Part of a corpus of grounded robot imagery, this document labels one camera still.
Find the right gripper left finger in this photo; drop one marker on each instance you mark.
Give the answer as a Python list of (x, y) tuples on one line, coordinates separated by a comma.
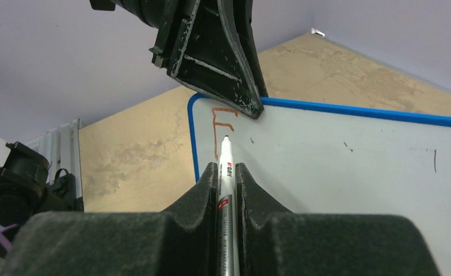
[(179, 240)]

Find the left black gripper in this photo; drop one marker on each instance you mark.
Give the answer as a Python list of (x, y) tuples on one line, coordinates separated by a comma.
[(207, 46)]

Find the aluminium rail frame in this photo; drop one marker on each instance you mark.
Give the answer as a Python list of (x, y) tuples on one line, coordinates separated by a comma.
[(60, 147)]

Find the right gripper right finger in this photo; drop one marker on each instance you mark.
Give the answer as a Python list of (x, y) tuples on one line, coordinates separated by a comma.
[(273, 240)]

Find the red whiteboard marker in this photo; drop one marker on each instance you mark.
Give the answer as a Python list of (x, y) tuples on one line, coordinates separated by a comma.
[(226, 207)]

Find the blue framed whiteboard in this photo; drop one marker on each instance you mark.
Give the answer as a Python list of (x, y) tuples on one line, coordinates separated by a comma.
[(324, 158)]

